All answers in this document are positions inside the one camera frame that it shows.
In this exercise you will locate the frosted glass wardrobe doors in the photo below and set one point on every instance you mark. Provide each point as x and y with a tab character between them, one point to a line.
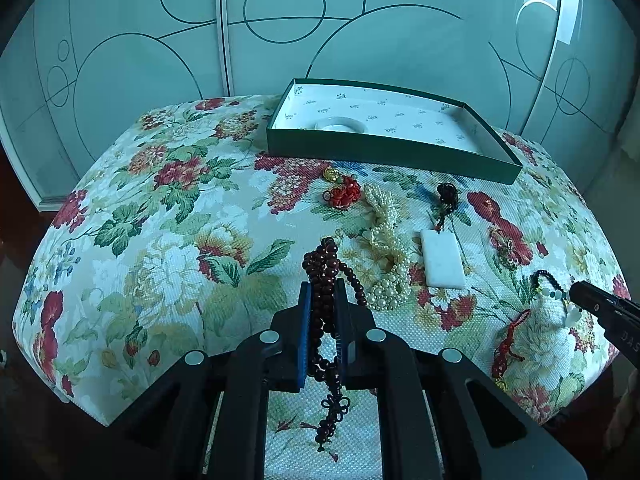
76	73

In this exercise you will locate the red knot gold charm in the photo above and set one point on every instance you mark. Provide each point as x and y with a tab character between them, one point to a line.
344	191

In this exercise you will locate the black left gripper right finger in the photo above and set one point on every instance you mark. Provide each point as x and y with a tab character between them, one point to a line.
341	329

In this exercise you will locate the green shallow gift box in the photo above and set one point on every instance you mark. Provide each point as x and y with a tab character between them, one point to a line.
405	128

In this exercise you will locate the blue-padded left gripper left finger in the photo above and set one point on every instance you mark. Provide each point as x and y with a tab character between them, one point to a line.
304	311

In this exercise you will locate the white jade bangle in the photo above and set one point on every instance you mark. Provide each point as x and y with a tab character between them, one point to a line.
340	124

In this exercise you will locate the white jade rectangular pendant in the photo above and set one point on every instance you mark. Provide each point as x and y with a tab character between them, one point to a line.
442	258

